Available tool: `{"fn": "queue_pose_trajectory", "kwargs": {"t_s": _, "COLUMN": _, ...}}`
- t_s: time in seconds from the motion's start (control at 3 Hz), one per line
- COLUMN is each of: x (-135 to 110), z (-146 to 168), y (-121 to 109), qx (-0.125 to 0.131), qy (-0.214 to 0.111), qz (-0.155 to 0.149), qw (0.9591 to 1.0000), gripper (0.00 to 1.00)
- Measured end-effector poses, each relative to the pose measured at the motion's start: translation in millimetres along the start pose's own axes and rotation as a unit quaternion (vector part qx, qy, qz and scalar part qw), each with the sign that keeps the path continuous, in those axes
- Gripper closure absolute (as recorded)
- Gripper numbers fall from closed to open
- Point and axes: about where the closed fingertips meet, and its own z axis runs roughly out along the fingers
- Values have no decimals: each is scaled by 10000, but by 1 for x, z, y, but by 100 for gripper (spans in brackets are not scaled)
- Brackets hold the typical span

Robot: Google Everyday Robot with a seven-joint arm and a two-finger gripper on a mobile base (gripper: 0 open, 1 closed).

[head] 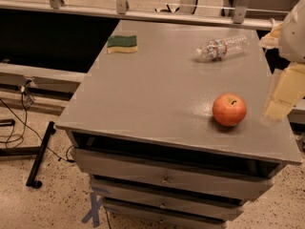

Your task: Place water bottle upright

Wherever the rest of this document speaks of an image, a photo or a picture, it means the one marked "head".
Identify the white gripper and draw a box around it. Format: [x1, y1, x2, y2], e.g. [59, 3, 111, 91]
[258, 0, 305, 121]

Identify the clear plastic water bottle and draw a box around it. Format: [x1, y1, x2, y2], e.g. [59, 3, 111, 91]
[195, 34, 250, 61]

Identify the grey metal railing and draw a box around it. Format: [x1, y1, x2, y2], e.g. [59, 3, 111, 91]
[0, 0, 289, 31]

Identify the red apple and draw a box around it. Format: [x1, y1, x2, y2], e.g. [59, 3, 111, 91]
[213, 94, 247, 127]

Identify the grey drawer cabinet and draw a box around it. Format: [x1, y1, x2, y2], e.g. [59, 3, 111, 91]
[55, 19, 303, 229]

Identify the green and yellow sponge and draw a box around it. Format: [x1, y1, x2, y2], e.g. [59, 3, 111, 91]
[107, 35, 138, 53]

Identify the top grey drawer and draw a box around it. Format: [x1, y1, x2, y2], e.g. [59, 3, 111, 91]
[71, 148, 273, 200]

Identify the grey drawer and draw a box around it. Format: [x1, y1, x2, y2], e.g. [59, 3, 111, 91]
[90, 178, 245, 222]
[71, 148, 273, 200]
[103, 198, 227, 229]

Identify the middle grey drawer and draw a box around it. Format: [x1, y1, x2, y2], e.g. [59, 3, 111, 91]
[90, 178, 245, 222]

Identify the bottom grey drawer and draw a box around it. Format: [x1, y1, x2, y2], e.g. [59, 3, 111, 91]
[103, 198, 227, 229]

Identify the blue tape cross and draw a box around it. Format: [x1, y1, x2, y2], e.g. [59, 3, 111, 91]
[81, 192, 103, 229]

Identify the black metal floor stand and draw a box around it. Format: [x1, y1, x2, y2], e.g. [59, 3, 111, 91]
[0, 121, 55, 189]

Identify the black floor cable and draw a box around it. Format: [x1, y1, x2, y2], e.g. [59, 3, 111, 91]
[0, 79, 76, 163]

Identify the grey metal frame beam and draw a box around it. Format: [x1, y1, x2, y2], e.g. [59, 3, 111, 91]
[0, 63, 86, 100]

